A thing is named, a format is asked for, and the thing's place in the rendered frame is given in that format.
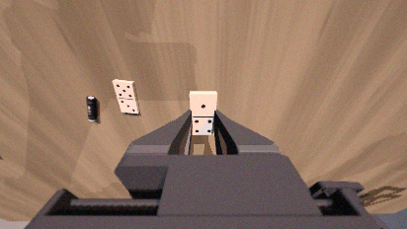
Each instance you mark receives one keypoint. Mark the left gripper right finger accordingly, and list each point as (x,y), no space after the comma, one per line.
(240,140)

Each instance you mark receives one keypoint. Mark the white domino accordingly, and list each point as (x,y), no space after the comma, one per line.
(127,97)
(203,105)

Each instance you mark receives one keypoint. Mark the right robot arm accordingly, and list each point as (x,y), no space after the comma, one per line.
(323,189)

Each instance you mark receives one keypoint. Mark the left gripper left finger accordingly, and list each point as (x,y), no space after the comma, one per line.
(167,138)

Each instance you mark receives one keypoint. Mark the black battery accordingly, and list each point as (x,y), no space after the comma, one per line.
(91,107)

